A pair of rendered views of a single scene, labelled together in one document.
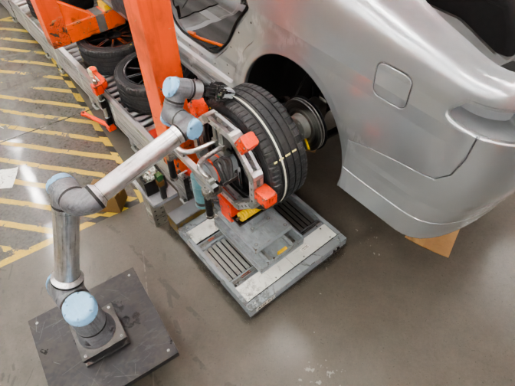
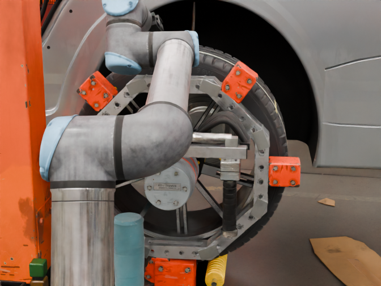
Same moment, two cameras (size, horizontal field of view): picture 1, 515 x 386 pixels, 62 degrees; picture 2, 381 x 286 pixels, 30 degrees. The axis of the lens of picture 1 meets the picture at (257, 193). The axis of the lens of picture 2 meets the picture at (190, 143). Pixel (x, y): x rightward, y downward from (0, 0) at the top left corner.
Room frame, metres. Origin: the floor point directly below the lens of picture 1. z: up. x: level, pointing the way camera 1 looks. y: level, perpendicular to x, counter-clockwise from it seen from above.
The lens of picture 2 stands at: (0.22, 1.55, 1.46)
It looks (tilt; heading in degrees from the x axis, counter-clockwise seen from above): 15 degrees down; 314
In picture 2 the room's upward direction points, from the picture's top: straight up
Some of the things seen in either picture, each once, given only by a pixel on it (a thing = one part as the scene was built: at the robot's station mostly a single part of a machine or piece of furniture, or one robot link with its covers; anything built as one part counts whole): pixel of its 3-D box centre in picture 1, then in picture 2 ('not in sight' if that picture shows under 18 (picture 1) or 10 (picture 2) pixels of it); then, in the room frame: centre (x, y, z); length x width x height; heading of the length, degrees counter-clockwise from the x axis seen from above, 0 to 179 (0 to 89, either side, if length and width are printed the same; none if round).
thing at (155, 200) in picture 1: (148, 181); not in sight; (1.89, 0.70, 0.44); 0.43 x 0.17 x 0.03; 38
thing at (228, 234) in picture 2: (208, 206); (229, 206); (1.35, 0.24, 0.83); 0.04 x 0.04 x 0.16
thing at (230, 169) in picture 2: (211, 189); (230, 165); (1.37, 0.22, 0.93); 0.09 x 0.05 x 0.05; 128
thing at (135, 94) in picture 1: (157, 79); not in sight; (3.09, 0.81, 0.39); 0.66 x 0.66 x 0.24
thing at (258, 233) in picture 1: (253, 208); not in sight; (1.73, 0.03, 0.32); 0.40 x 0.30 x 0.28; 38
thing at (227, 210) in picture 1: (235, 203); (177, 278); (1.65, 0.13, 0.48); 0.16 x 0.12 x 0.17; 128
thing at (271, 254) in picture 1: (257, 230); not in sight; (1.70, 0.00, 0.13); 0.50 x 0.36 x 0.10; 38
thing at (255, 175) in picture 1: (226, 161); (174, 168); (1.63, 0.16, 0.85); 0.54 x 0.07 x 0.54; 38
